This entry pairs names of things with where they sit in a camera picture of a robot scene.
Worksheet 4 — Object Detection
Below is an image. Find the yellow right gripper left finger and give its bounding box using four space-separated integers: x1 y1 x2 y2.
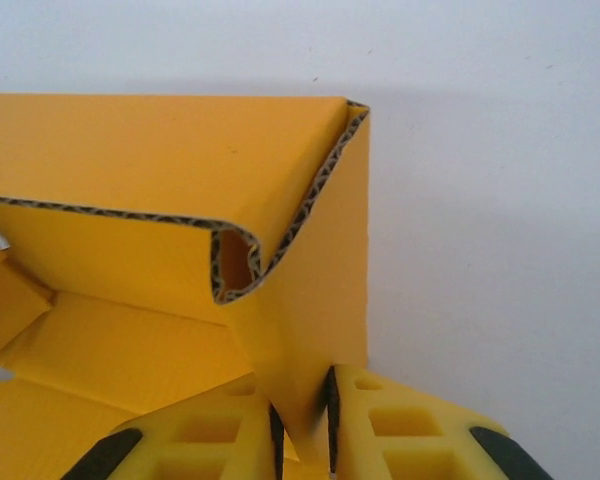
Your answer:
59 382 287 480

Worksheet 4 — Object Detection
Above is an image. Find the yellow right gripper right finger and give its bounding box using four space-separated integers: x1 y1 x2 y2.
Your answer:
324 363 557 480

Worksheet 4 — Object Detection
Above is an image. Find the yellow corrugated cardboard box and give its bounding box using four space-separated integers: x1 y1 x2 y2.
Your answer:
0 93 372 480

